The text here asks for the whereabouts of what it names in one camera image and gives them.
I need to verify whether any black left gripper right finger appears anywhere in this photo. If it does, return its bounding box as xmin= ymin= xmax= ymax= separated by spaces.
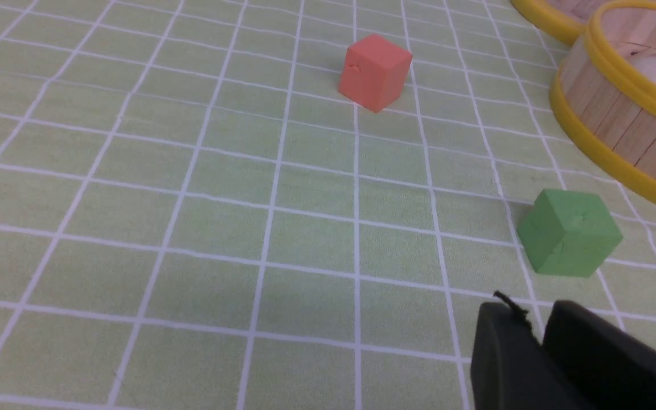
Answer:
xmin=542 ymin=300 xmax=656 ymax=409

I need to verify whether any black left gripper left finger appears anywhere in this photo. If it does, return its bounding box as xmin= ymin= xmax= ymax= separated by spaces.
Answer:
xmin=470 ymin=290 xmax=591 ymax=409

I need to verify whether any bamboo steamer tray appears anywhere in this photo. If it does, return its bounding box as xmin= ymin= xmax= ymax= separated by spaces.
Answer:
xmin=550 ymin=1 xmax=656 ymax=204

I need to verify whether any bamboo steamer lid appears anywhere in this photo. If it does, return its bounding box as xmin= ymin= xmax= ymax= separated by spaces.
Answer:
xmin=510 ymin=1 xmax=604 ymax=46

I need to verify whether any green foam cube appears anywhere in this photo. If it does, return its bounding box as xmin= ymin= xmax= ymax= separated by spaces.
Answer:
xmin=517 ymin=188 xmax=623 ymax=277

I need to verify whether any red foam cube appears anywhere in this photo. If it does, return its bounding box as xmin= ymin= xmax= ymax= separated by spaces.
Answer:
xmin=338 ymin=34 xmax=412 ymax=113

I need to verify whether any green checkered tablecloth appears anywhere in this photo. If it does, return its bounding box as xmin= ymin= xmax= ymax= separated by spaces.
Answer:
xmin=0 ymin=1 xmax=656 ymax=409

